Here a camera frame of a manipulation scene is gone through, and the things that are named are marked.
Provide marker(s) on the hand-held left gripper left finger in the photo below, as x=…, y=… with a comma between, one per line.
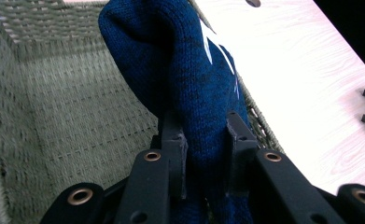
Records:
x=177, y=161

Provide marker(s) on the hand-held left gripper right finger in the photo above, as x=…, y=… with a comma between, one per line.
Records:
x=241, y=146

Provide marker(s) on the dark blue knitted garment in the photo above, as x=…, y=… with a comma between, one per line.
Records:
x=183, y=68

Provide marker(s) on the green woven basket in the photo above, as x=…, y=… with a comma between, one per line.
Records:
x=62, y=109

